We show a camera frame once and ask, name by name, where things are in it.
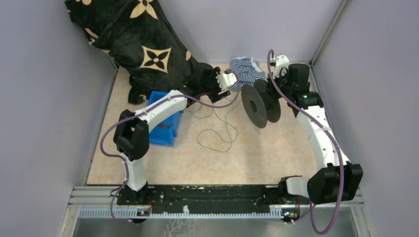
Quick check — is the blue white striped cloth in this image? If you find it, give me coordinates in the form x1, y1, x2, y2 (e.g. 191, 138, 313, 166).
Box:
229, 57, 265, 91

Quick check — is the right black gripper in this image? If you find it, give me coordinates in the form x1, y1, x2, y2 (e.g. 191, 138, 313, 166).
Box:
264, 69, 293, 101

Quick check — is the aluminium frame rail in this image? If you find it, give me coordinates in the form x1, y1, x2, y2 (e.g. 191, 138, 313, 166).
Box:
67, 185, 366, 210

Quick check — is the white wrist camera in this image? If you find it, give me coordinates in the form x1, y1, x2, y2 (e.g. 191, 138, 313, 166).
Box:
273, 54, 290, 79
215, 68, 238, 91

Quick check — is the black beige floral blanket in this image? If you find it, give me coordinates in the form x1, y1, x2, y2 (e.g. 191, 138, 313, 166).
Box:
65, 0, 204, 105

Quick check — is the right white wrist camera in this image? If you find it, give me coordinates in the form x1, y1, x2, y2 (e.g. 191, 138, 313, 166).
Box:
273, 54, 290, 79

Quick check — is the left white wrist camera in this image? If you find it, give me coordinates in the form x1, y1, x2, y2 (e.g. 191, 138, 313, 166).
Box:
215, 68, 238, 91

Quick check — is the black cable spool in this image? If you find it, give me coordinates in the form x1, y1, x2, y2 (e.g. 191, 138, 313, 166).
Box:
241, 79, 281, 128

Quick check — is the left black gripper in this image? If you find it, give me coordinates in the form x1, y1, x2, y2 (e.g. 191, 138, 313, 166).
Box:
201, 67, 231, 104

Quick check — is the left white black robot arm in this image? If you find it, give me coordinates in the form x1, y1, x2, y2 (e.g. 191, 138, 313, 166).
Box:
113, 63, 238, 204

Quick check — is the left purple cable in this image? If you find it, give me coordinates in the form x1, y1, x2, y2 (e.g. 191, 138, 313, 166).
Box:
99, 73, 241, 226

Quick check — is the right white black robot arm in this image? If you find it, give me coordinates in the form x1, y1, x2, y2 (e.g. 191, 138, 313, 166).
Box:
268, 63, 363, 204

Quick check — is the blue plastic bin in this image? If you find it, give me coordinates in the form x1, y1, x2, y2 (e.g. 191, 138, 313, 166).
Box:
145, 90, 187, 146

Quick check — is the thin green wire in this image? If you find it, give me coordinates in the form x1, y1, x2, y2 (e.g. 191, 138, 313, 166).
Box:
183, 95, 239, 154

